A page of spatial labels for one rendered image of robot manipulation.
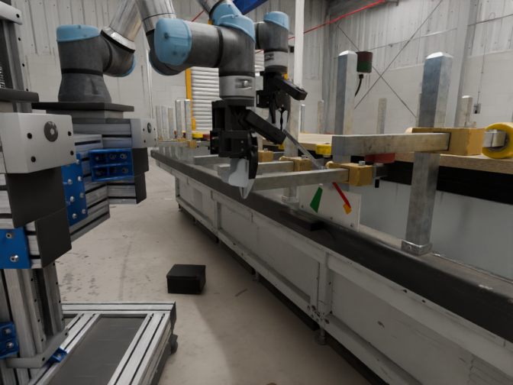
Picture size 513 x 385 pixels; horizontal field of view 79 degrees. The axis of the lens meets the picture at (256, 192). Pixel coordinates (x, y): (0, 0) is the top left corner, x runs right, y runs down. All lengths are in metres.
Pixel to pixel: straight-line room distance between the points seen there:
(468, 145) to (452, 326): 0.38
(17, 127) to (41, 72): 8.12
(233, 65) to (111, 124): 0.53
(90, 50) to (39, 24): 7.75
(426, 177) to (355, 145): 0.26
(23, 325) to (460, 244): 1.16
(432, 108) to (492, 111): 7.80
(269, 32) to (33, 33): 8.05
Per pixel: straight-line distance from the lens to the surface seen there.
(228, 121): 0.65
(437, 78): 0.72
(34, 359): 1.12
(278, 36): 1.01
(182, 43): 0.61
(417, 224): 0.75
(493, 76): 8.60
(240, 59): 0.65
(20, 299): 1.03
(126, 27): 1.23
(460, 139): 0.68
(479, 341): 0.80
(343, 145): 0.49
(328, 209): 0.93
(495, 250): 0.94
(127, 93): 8.74
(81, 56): 1.12
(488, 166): 0.88
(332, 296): 1.44
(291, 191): 1.10
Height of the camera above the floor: 0.98
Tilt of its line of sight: 13 degrees down
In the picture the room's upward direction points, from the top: straight up
